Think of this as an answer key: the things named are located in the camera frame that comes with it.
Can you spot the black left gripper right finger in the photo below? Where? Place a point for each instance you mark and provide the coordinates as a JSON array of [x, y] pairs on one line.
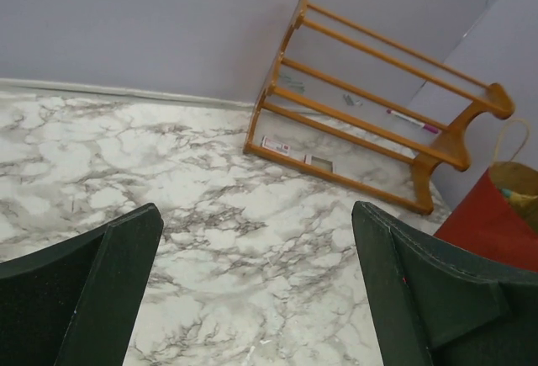
[[433, 303]]

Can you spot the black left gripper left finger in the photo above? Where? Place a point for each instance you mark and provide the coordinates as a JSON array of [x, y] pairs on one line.
[[76, 302]]

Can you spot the red paper bag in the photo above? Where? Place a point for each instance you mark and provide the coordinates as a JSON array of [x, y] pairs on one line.
[[498, 217]]

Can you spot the pink white marker pen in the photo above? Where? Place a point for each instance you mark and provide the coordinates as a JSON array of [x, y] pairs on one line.
[[430, 128]]

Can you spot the open small white box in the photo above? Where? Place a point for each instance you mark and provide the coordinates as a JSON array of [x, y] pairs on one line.
[[319, 162]]

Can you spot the orange wooden rack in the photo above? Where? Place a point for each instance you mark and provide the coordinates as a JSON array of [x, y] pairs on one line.
[[448, 147]]

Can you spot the red white staples box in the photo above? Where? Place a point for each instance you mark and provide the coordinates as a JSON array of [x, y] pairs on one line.
[[275, 146]]

